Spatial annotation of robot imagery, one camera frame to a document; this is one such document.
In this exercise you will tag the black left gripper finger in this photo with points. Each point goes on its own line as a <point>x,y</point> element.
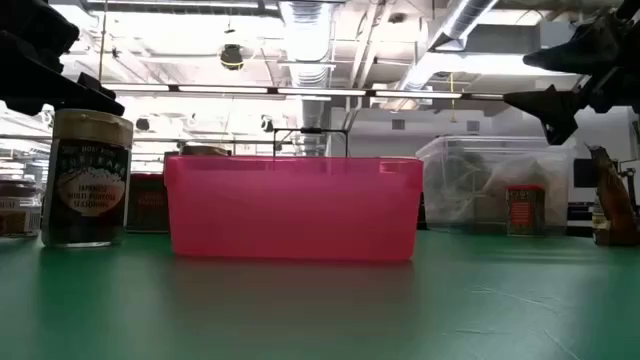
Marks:
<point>45,85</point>
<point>30,22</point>

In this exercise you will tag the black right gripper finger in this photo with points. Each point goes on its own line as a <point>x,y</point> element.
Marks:
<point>557,107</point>
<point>580,52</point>

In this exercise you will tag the smoked paprika tin red lid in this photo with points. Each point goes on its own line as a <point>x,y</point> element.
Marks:
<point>525,212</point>
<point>147,205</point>

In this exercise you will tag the furikake seasoning glass jar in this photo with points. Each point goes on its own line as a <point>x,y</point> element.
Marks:
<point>87,190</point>

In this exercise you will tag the small glass spice jar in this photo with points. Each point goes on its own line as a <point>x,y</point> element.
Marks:
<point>19,210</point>

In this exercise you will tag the black monitor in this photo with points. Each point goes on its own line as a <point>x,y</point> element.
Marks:
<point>584,173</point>

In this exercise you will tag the clear plastic storage bin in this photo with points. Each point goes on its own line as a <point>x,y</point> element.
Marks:
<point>475,150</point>

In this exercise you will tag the black clamp stand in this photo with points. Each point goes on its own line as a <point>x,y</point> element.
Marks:
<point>630,185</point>

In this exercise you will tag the black ceiling dome fixture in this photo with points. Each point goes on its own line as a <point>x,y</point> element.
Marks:
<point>231,56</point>

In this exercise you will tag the pink plastic bin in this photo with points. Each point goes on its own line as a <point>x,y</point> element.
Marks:
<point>295,210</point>

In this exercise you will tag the slanted silver ventilation duct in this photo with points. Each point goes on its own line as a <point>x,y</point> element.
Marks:
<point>462,22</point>

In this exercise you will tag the overhead frame bar with lights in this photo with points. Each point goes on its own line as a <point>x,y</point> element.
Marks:
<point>320,91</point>

